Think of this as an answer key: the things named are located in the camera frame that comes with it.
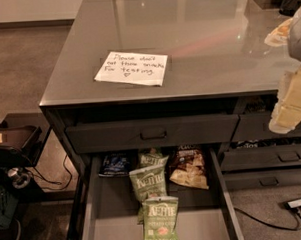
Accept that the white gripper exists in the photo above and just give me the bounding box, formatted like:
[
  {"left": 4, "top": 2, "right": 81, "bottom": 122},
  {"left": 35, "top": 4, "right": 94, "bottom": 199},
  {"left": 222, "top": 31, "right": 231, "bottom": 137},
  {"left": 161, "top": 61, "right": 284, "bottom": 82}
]
[{"left": 269, "top": 66, "right": 301, "bottom": 134}]

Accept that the brown chip bag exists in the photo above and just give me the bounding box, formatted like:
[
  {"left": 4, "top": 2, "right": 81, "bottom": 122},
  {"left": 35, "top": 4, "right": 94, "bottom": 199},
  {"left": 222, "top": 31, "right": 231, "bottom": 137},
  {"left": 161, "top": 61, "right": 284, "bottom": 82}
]
[{"left": 168, "top": 145, "right": 209, "bottom": 190}]

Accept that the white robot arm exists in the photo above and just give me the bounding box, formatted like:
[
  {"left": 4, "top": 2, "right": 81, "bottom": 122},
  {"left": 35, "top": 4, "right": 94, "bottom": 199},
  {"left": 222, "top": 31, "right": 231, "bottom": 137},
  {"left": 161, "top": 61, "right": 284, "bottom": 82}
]
[{"left": 264, "top": 6, "right": 301, "bottom": 134}]

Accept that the top right drawer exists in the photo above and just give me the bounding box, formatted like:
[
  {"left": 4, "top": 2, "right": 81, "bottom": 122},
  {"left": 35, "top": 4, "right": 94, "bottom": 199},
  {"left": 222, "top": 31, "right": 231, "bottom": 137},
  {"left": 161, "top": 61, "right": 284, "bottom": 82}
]
[{"left": 232, "top": 112, "right": 301, "bottom": 141}]

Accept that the middle right drawer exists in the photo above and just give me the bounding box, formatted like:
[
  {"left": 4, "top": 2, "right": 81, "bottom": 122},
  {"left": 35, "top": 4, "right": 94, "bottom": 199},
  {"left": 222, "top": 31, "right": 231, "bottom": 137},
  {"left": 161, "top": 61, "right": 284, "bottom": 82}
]
[{"left": 220, "top": 144, "right": 301, "bottom": 172}]

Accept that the bottom right drawer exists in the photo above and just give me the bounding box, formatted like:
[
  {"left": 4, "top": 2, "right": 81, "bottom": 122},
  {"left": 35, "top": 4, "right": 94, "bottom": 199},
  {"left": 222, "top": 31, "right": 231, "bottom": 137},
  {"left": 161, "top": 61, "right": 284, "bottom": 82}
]
[{"left": 223, "top": 168, "right": 301, "bottom": 190}]

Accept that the yellow snack bag on counter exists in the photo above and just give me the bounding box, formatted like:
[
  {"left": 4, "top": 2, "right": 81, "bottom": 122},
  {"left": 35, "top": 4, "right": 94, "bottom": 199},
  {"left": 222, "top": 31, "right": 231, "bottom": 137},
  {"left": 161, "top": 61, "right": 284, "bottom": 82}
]
[{"left": 264, "top": 18, "right": 292, "bottom": 47}]

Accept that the grey counter cabinet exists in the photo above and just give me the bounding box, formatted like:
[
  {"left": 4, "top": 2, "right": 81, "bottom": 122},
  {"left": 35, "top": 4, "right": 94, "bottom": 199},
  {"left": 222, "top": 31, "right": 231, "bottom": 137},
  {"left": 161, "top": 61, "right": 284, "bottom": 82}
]
[{"left": 40, "top": 0, "right": 301, "bottom": 240}]

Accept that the green Kettle bag rear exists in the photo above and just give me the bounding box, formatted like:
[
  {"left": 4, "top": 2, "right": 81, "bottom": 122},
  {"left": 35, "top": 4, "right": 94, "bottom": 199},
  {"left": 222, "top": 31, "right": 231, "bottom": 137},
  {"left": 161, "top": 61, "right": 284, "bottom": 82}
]
[{"left": 138, "top": 148, "right": 168, "bottom": 168}]

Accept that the green Kettle bag middle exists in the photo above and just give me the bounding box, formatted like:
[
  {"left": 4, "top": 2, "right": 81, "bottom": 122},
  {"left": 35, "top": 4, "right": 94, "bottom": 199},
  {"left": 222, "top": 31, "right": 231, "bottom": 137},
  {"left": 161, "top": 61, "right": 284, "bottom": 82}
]
[{"left": 129, "top": 165, "right": 167, "bottom": 202}]

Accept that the green Kettle jalapeno bag front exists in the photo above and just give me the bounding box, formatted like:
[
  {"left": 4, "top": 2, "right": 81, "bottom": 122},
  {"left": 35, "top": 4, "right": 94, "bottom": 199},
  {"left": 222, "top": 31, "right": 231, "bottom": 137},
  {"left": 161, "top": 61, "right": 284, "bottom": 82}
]
[{"left": 142, "top": 196, "right": 179, "bottom": 240}]

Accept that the blue chip bag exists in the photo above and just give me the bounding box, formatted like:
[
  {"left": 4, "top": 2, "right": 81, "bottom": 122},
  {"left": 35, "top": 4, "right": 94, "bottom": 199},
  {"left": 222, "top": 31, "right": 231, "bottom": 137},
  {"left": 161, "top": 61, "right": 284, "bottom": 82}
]
[{"left": 99, "top": 153, "right": 130, "bottom": 177}]

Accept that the top left drawer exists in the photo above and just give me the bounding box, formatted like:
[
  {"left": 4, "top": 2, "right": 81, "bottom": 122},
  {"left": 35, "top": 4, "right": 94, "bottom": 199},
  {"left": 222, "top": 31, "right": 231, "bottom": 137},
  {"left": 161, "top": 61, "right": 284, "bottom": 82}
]
[{"left": 66, "top": 114, "right": 239, "bottom": 153}]

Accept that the white handwritten paper note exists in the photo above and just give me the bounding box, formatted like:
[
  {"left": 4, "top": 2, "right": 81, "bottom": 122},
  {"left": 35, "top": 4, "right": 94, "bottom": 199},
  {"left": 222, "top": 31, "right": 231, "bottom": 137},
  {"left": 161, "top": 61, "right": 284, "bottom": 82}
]
[{"left": 95, "top": 51, "right": 168, "bottom": 87}]

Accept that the dark side cart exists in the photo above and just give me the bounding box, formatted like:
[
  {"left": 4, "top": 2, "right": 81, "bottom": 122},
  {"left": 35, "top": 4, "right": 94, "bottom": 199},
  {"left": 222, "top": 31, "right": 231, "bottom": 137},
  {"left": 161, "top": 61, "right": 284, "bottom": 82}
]
[{"left": 0, "top": 113, "right": 51, "bottom": 203}]

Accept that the green plastic crate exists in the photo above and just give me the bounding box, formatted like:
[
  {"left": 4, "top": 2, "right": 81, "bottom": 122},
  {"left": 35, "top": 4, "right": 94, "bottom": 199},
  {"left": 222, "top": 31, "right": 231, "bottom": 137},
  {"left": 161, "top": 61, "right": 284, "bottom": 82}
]
[{"left": 0, "top": 185, "right": 18, "bottom": 230}]

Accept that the black floor cable left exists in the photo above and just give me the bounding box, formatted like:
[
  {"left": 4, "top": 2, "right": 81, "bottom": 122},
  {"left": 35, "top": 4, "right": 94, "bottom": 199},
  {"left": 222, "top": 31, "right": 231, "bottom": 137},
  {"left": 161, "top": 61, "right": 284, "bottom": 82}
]
[{"left": 27, "top": 153, "right": 75, "bottom": 193}]

